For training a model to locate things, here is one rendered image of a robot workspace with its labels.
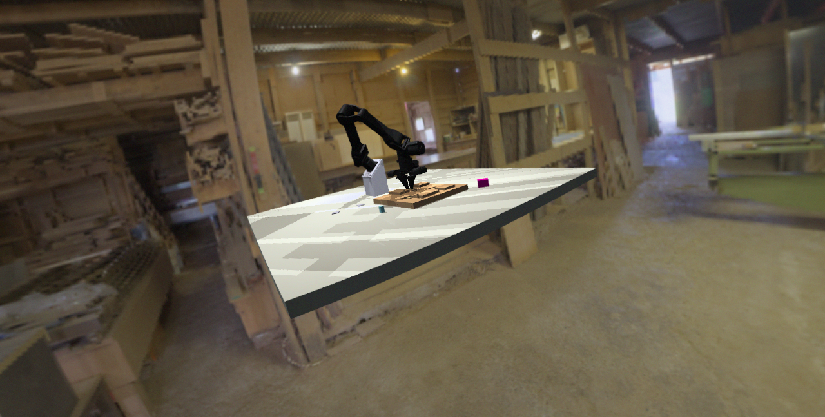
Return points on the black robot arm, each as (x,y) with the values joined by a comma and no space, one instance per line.
(391,137)

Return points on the tan puzzle board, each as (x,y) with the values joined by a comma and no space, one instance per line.
(423,195)

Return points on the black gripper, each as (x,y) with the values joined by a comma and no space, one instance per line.
(405,168)

